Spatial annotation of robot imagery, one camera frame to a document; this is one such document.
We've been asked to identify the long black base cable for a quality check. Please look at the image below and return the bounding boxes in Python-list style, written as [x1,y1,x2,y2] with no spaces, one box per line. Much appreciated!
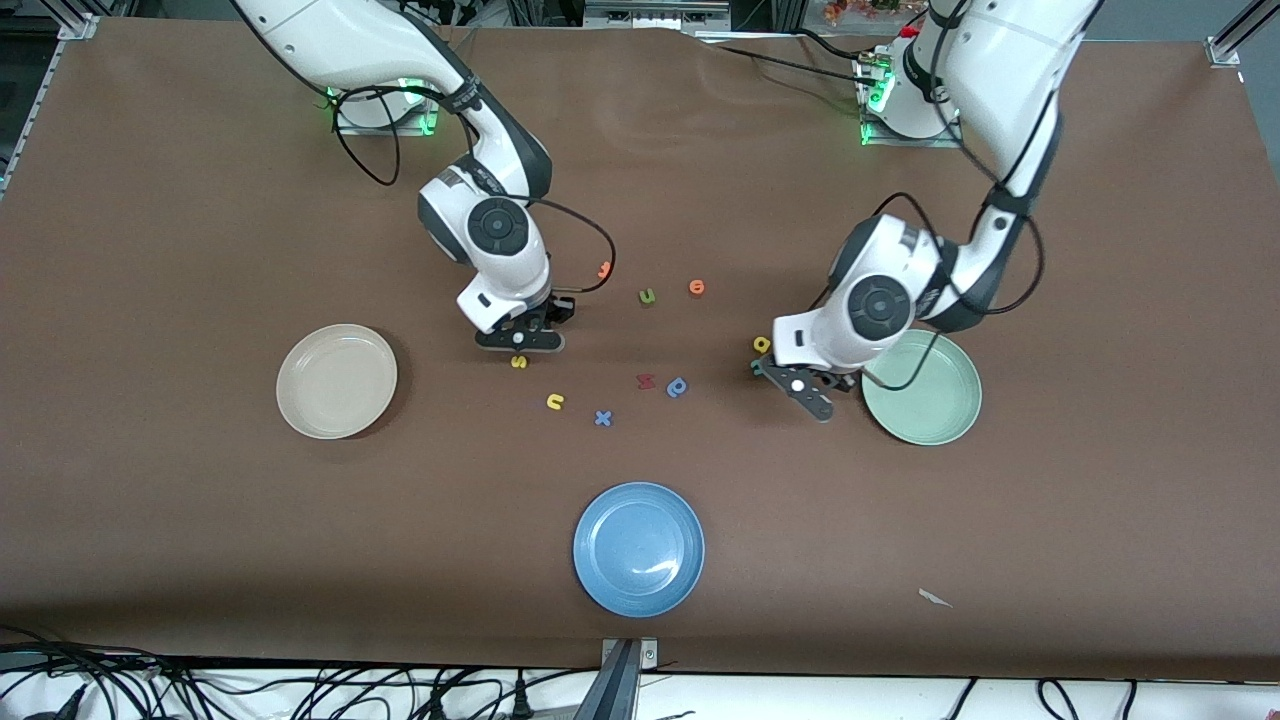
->
[700,38,881,91]

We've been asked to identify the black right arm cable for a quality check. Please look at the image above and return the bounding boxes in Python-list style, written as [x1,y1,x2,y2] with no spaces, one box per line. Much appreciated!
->
[328,85,616,296]

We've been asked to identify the blue round plate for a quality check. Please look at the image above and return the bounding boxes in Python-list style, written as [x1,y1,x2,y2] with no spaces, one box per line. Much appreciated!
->
[573,482,706,618]

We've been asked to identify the green round plate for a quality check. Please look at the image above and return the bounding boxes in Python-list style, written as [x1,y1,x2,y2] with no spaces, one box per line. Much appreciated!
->
[861,329,983,446]

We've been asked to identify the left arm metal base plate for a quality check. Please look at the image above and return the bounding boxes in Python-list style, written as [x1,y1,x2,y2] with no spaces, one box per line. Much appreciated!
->
[860,52,967,150]

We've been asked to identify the short black base cable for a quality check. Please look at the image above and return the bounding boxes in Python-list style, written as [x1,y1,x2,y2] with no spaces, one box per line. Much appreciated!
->
[795,26,869,64]

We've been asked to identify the brown table cover sheet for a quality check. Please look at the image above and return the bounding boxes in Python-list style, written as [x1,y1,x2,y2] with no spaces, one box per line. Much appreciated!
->
[0,15,1280,683]

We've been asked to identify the aluminium table side rail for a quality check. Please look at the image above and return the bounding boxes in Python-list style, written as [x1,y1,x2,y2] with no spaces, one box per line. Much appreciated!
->
[0,38,63,201]

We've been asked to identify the orange artificial flowers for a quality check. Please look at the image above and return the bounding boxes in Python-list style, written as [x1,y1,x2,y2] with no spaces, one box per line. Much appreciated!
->
[823,0,926,26]

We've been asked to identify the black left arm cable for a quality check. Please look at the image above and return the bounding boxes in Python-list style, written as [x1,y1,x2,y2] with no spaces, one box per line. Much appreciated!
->
[810,0,1046,393]

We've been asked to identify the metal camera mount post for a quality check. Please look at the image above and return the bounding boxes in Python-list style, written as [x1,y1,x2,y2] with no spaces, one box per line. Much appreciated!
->
[575,638,659,720]

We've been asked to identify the aluminium corner profile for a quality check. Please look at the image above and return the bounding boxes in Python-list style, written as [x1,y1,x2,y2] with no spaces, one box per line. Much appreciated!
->
[1205,0,1256,67]

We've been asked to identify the grey power strip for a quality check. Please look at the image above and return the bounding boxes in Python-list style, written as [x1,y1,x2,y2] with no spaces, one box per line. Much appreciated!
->
[583,0,731,29]

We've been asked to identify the thin black looped cable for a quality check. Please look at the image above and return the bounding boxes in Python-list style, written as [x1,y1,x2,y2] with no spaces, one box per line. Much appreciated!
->
[1038,678,1083,720]

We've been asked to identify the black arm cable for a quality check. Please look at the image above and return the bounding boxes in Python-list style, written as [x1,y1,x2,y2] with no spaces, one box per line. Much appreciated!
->
[328,85,616,296]
[810,0,1046,393]

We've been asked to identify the beige round plate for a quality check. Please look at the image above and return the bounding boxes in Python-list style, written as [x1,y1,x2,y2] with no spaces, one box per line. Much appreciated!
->
[276,323,399,440]

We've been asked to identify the thick black floor cable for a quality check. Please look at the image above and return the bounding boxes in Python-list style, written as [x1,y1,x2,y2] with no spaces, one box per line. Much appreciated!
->
[0,640,166,669]

